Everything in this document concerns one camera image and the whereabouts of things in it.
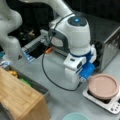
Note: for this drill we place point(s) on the blue and white gripper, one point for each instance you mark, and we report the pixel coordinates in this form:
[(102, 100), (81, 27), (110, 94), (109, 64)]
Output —
[(76, 65)]

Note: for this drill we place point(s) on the pink pan with white handle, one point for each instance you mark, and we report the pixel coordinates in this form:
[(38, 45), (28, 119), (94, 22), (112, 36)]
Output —
[(103, 86)]

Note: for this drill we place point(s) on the silver toaster oven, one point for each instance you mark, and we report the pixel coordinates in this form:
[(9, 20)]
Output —
[(106, 38)]

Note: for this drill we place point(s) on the open grey drawer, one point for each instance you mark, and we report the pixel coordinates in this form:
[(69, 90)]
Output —
[(26, 79)]

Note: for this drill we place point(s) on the teal bowl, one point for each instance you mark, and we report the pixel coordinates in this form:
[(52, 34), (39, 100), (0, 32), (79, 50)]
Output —
[(75, 116)]

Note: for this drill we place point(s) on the green item in drawer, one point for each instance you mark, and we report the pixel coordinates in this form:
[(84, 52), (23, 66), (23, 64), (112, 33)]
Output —
[(25, 82)]

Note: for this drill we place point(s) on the wooden shelf cabinet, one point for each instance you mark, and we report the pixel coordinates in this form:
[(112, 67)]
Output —
[(23, 102)]

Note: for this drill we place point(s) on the yellow item in drawer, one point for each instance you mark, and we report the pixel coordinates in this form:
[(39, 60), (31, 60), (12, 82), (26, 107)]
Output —
[(13, 72)]

